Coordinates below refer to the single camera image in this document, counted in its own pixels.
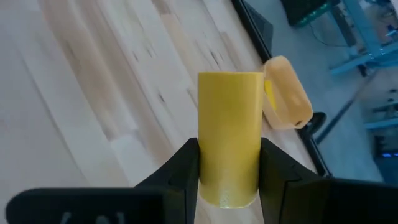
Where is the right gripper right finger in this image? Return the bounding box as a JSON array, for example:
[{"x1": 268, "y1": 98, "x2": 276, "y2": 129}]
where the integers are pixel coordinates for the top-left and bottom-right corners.
[{"x1": 259, "y1": 138, "x2": 398, "y2": 224}]

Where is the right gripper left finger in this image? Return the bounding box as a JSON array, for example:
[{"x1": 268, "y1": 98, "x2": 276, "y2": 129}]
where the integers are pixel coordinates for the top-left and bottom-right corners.
[{"x1": 6, "y1": 138, "x2": 200, "y2": 224}]

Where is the yellow cylinder block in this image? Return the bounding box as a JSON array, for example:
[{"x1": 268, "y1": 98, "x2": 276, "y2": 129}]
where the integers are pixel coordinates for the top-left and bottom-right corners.
[{"x1": 198, "y1": 71, "x2": 264, "y2": 209}]

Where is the blue metal stand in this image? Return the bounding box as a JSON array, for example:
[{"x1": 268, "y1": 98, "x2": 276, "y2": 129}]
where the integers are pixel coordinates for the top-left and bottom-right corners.
[
  {"x1": 363, "y1": 90, "x2": 398, "y2": 187},
  {"x1": 328, "y1": 0, "x2": 398, "y2": 76}
]

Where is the yellow plastic bin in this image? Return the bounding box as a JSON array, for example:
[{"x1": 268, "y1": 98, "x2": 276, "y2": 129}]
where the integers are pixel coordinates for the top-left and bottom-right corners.
[{"x1": 261, "y1": 55, "x2": 314, "y2": 131}]

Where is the black device with green lights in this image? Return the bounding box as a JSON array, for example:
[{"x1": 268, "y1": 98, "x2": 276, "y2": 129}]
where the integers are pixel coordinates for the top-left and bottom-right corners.
[{"x1": 280, "y1": 0, "x2": 341, "y2": 26}]

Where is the black aluminium frame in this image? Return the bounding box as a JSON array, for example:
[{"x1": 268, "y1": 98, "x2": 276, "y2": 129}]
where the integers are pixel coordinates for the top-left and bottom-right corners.
[{"x1": 231, "y1": 0, "x2": 333, "y2": 179}]

